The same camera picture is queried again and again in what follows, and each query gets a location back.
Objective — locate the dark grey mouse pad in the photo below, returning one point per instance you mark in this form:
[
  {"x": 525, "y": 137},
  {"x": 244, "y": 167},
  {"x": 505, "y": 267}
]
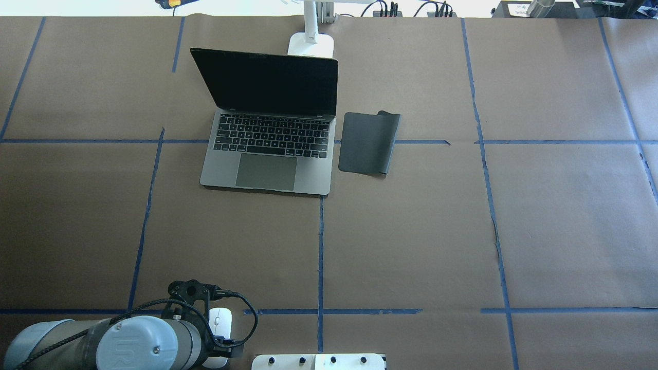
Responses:
[{"x": 367, "y": 142}]

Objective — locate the grey laptop computer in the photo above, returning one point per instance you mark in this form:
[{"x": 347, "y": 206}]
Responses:
[{"x": 274, "y": 125}]

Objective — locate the white computer mouse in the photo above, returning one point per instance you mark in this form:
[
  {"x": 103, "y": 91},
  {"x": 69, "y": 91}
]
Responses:
[{"x": 220, "y": 321}]

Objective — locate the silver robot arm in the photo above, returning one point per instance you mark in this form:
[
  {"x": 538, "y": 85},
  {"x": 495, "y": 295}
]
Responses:
[{"x": 141, "y": 342}]

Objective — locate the black orange power hub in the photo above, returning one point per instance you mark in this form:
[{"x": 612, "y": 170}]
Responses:
[{"x": 387, "y": 9}]

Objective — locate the orange black tool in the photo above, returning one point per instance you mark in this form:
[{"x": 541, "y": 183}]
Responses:
[{"x": 171, "y": 4}]

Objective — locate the black box with label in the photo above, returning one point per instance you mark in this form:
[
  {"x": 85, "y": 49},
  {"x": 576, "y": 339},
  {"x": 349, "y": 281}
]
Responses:
[{"x": 517, "y": 9}]

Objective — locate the silver metal cylinder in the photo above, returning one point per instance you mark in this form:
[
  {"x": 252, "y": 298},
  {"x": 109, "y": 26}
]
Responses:
[{"x": 540, "y": 8}]

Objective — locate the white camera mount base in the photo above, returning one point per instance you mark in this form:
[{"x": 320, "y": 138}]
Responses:
[{"x": 320, "y": 361}]

